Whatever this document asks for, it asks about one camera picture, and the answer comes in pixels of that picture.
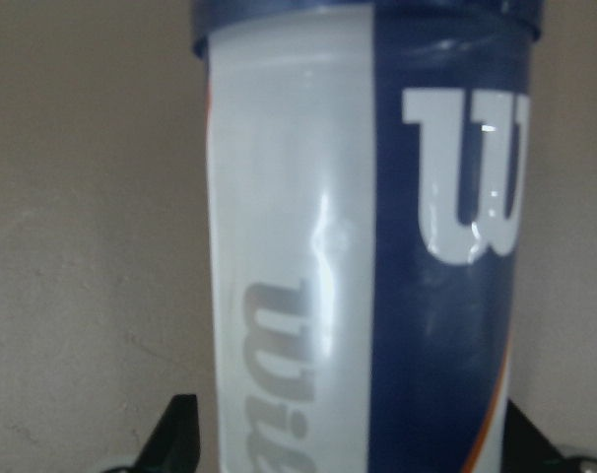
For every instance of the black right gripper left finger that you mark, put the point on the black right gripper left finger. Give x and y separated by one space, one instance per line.
174 445

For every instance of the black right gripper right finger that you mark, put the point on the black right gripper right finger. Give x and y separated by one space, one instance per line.
525 449

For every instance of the white blue tennis ball can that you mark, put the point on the white blue tennis ball can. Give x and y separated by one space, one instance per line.
365 165

